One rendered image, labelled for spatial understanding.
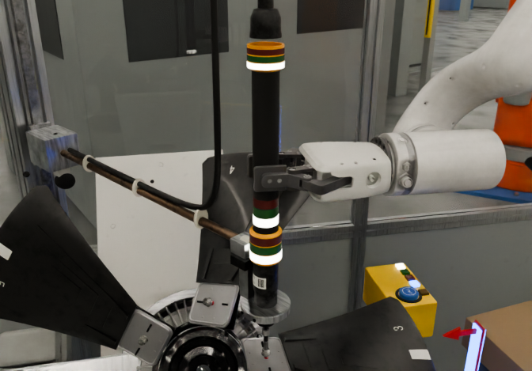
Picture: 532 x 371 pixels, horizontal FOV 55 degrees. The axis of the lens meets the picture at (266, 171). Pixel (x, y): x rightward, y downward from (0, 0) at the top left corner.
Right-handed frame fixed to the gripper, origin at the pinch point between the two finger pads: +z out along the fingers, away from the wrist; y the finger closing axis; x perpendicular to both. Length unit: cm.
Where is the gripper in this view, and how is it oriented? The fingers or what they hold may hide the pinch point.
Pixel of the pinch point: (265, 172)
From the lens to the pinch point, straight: 65.0
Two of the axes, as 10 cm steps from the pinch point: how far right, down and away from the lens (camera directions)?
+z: -9.8, 0.6, -1.9
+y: -2.0, -3.6, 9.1
